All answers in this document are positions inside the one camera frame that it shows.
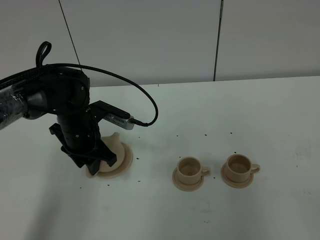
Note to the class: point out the tan teacup near teapot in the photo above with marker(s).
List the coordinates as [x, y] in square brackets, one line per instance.
[190, 170]

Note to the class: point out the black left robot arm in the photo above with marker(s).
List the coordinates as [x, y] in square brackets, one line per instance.
[63, 92]

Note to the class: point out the tan teacup far side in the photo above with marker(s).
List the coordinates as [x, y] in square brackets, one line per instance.
[239, 168]

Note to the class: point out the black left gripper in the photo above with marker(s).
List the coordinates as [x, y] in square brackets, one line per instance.
[80, 138]

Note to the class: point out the tan saucer near teapot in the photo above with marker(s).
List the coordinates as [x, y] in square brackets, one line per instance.
[185, 187]

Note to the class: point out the tan saucer far side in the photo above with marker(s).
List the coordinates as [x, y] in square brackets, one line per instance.
[233, 184]

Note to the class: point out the tan ceramic teapot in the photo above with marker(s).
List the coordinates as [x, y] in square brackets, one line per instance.
[114, 144]

